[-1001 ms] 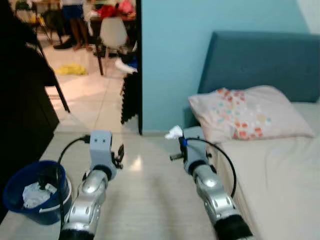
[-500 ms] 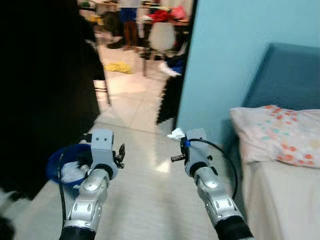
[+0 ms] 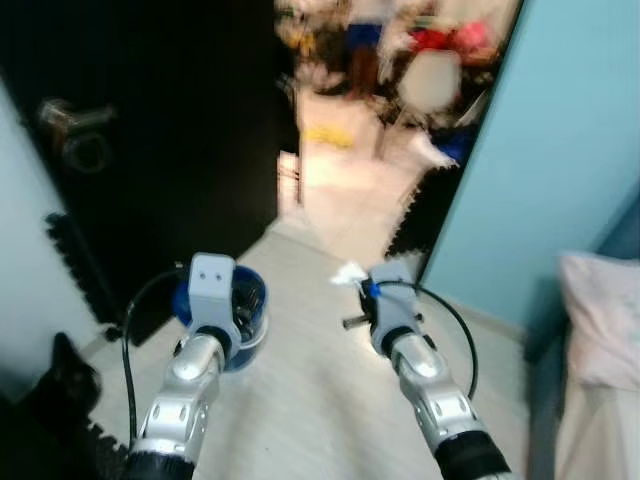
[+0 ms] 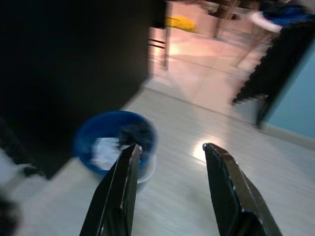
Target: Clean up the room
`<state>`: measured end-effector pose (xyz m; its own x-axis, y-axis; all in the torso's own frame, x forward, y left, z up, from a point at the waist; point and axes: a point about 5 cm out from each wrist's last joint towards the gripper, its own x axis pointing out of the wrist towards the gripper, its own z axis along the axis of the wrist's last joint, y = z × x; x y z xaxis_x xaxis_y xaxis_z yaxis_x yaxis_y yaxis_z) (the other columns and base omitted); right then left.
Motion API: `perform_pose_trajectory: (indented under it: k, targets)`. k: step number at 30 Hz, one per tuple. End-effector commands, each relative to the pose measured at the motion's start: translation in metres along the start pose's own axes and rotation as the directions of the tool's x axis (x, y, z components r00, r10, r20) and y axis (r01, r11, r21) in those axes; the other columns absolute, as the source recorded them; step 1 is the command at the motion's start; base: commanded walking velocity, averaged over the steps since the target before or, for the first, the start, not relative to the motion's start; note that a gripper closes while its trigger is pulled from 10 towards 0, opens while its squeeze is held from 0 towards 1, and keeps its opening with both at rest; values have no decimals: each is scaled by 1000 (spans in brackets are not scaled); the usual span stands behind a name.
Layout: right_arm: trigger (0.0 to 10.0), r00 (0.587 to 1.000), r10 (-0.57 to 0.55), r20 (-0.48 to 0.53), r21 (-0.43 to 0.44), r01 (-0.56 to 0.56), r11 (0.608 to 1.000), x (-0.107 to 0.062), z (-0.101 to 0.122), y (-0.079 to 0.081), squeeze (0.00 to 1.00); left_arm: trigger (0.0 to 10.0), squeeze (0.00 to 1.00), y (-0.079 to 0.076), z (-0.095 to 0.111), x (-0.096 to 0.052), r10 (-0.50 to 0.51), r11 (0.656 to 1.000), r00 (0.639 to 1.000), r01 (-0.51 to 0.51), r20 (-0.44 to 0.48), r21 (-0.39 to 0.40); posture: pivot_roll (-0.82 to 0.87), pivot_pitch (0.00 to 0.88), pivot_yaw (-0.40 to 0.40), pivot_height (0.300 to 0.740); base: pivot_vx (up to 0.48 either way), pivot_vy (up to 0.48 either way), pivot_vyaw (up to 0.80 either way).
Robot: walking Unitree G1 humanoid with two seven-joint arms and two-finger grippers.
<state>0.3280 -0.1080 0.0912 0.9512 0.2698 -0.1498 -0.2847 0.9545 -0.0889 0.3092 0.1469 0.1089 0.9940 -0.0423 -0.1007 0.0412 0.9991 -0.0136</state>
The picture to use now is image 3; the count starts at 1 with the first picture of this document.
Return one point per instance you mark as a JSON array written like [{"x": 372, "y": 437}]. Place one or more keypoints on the red cloth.
[{"x": 432, "y": 40}]

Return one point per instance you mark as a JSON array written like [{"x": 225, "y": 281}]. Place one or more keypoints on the white wrapper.
[{"x": 350, "y": 274}]

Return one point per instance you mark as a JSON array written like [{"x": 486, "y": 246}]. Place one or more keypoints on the blue clothes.
[{"x": 455, "y": 148}]

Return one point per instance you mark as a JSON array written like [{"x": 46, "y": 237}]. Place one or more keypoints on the pink bag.
[{"x": 475, "y": 38}]

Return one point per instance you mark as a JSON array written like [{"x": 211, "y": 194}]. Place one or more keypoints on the blue plastic bucket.
[{"x": 240, "y": 360}]

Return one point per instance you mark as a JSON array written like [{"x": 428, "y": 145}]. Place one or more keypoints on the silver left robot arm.
[{"x": 180, "y": 400}]

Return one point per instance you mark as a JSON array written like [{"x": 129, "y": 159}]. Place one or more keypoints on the person in white shirt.
[{"x": 365, "y": 35}]

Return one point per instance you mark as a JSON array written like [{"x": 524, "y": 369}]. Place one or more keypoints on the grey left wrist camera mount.
[{"x": 212, "y": 290}]

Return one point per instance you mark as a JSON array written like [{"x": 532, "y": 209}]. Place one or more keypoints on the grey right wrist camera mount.
[{"x": 395, "y": 310}]

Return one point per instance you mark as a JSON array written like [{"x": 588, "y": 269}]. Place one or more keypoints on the beige sheeted mattress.
[{"x": 610, "y": 440}]

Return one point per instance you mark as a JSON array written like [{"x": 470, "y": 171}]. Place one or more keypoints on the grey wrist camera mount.
[
  {"x": 212, "y": 290},
  {"x": 395, "y": 310}
]

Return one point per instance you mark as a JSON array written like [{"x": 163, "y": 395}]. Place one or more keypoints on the yellow floor rag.
[{"x": 330, "y": 136}]

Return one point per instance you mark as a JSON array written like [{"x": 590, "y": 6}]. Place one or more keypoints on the black door frame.
[{"x": 478, "y": 125}]

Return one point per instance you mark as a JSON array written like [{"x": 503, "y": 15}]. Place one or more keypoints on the black door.
[{"x": 180, "y": 150}]

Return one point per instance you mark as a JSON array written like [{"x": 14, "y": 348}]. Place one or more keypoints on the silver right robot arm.
[{"x": 430, "y": 385}]

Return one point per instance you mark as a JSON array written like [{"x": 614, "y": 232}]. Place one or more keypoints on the square door lock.
[{"x": 85, "y": 155}]

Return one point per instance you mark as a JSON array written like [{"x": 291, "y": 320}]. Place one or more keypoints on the pink patterned pillow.
[{"x": 605, "y": 320}]

